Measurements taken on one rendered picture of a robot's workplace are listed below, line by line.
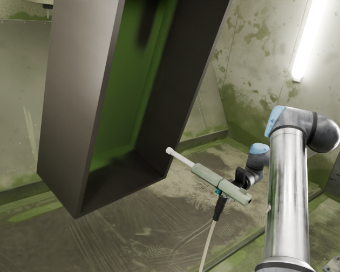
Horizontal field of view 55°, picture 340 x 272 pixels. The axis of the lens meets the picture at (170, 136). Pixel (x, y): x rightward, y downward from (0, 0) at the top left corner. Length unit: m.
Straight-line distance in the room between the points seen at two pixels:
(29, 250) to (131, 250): 0.56
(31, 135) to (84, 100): 1.19
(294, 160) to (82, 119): 0.76
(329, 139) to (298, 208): 0.34
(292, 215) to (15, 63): 2.05
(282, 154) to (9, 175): 1.75
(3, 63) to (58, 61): 1.14
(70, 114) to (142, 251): 1.01
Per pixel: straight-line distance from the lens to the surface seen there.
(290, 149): 1.06
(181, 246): 2.10
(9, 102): 2.41
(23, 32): 2.60
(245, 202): 1.47
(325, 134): 1.18
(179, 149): 3.08
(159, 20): 1.73
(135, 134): 2.00
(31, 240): 2.11
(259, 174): 1.75
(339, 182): 3.11
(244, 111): 3.42
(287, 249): 0.88
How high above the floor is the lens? 1.46
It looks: 24 degrees down
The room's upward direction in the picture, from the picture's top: 9 degrees clockwise
